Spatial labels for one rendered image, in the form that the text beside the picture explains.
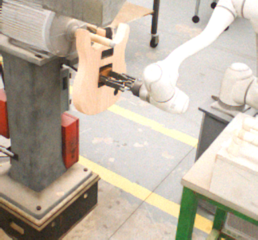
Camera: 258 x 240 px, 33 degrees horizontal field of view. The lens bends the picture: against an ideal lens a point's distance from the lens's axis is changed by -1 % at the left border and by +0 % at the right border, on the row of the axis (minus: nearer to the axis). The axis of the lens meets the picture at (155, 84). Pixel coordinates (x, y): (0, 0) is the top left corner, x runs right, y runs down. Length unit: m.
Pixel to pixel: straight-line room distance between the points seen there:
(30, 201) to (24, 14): 1.02
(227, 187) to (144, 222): 1.25
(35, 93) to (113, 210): 1.00
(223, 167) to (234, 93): 0.95
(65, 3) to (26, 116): 0.75
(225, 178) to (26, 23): 1.06
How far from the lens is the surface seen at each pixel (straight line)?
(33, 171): 2.43
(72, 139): 2.49
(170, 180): 3.02
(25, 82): 2.13
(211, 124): 2.51
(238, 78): 2.37
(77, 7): 1.66
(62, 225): 2.58
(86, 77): 1.86
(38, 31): 1.90
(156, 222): 2.74
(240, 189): 1.53
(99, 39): 1.83
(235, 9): 1.95
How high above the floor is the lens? 2.00
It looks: 29 degrees down
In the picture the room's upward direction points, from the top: 6 degrees clockwise
